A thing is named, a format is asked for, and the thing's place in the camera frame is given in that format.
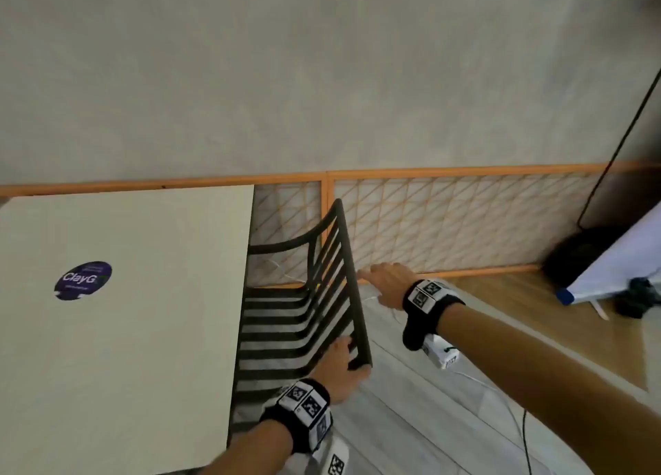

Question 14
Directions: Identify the black slatted chair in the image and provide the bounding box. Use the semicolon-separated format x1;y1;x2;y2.
227;198;374;445

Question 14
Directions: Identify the black marker wristband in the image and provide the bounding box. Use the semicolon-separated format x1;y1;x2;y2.
401;279;465;352
260;378;334;455

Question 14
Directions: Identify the person's left hand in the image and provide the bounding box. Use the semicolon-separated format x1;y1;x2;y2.
308;334;373;406

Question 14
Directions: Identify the black bag on floor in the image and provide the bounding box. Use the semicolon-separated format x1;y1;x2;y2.
542;225;629;290

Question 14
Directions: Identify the thin black cord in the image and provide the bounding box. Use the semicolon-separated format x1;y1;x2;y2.
576;66;661;231

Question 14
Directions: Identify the black banner foot clamp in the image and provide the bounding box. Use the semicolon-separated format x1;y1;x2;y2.
614;277;661;319

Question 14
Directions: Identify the cream square table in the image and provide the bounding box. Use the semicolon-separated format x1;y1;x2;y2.
0;184;255;475

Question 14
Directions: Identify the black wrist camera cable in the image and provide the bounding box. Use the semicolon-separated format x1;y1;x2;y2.
520;408;534;475

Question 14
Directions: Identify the white banner with blue cap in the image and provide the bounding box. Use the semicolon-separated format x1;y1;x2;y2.
555;200;661;321

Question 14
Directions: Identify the orange framed lattice panel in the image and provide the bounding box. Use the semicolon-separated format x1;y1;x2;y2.
0;160;661;290

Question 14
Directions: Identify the round purple sticker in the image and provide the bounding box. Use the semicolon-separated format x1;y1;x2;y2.
54;261;113;301

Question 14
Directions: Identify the person's right hand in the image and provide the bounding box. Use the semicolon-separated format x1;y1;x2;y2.
357;262;422;313

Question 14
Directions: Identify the person's right forearm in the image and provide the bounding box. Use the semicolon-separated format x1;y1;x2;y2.
436;303;661;475

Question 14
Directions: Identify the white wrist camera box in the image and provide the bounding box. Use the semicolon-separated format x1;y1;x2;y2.
304;430;351;475
422;333;461;370

